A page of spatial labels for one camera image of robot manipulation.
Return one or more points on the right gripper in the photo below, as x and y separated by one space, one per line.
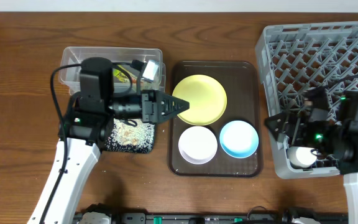
294 127

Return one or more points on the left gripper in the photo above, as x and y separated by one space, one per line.
149 106

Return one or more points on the pale green cup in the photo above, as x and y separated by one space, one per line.
301 157

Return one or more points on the white bowl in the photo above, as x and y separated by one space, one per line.
197 145

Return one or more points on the food scraps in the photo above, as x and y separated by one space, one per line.
132 137

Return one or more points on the green snack wrapper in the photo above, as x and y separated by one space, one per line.
120 77

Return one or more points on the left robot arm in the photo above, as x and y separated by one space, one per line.
87 124

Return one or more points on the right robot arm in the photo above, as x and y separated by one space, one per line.
322 138

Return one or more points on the grey dishwasher rack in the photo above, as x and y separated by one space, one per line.
295 58

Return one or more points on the yellow plate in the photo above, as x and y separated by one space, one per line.
206 96

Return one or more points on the blue bowl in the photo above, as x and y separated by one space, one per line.
239 139

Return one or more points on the clear plastic bin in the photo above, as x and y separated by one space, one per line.
73 55

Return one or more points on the black plastic bin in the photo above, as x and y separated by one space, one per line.
135 140

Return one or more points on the brown plastic tray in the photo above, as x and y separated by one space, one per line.
239 79

